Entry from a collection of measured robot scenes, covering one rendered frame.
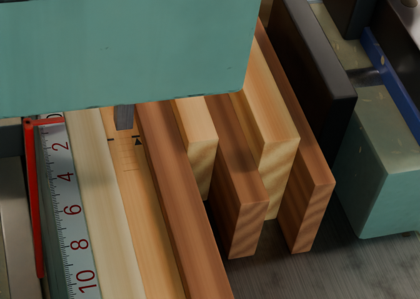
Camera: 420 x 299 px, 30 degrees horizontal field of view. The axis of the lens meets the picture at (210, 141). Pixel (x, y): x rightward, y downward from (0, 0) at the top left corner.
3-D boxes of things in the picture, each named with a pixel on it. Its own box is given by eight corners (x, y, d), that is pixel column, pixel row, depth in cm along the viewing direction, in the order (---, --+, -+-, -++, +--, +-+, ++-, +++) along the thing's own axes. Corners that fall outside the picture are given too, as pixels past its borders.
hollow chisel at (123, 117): (132, 129, 42) (137, 60, 38) (116, 131, 42) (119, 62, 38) (129, 117, 42) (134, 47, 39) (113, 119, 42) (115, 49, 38)
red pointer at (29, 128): (69, 274, 51) (65, 123, 40) (37, 279, 50) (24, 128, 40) (67, 263, 51) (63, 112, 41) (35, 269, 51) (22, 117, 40)
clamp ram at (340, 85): (411, 189, 47) (465, 83, 40) (296, 207, 45) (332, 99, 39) (354, 85, 53) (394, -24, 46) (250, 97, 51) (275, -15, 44)
